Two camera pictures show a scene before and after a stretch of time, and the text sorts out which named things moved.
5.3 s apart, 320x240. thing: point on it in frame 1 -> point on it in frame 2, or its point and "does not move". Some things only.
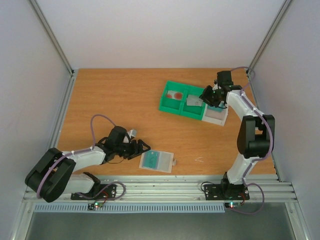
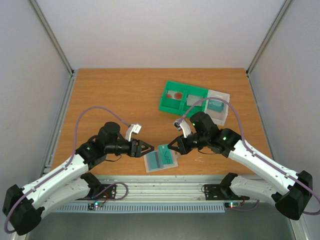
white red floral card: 194,100 does not move
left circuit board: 95,205 does not move
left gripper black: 140,151 does not move
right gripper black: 210,95 -> 185,144
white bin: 216,115 does not move
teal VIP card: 151,160 -> 166,154
